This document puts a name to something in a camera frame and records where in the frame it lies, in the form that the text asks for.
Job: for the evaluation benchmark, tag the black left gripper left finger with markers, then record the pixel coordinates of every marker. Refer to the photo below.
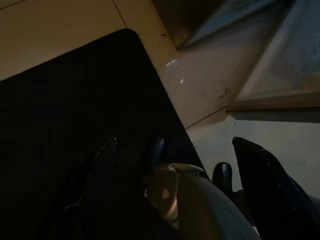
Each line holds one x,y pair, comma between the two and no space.
100,195

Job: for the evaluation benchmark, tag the large black floor mat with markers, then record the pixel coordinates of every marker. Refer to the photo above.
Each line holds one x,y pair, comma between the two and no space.
75,87

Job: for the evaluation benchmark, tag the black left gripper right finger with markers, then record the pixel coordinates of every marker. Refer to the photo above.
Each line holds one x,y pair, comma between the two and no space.
270,195

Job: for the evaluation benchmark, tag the robot right leg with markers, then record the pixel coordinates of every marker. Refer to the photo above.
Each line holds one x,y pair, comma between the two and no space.
222,175

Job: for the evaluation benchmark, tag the silver fridge door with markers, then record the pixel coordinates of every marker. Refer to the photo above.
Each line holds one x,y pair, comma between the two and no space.
287,62

